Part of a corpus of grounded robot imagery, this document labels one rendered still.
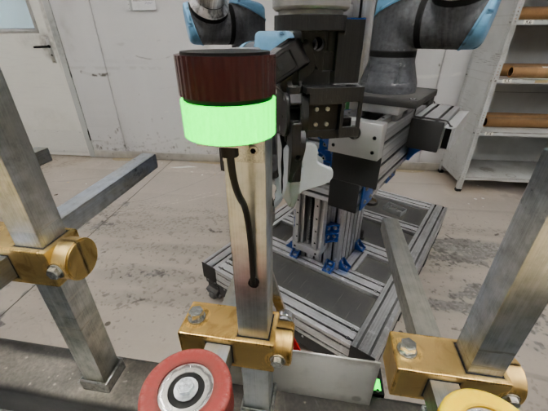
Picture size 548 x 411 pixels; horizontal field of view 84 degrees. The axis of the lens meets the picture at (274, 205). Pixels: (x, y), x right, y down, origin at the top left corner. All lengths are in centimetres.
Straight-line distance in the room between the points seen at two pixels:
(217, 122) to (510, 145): 346
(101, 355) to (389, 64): 85
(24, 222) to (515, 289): 48
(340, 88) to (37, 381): 61
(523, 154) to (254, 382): 344
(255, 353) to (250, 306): 7
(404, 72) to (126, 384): 88
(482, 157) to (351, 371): 316
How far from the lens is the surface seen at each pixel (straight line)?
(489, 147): 350
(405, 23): 88
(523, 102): 348
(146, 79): 333
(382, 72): 89
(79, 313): 49
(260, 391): 47
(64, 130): 400
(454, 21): 85
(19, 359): 72
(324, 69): 35
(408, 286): 51
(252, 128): 18
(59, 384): 64
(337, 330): 123
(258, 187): 26
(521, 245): 33
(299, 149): 32
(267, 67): 19
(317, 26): 32
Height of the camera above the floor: 118
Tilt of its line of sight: 29 degrees down
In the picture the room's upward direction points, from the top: straight up
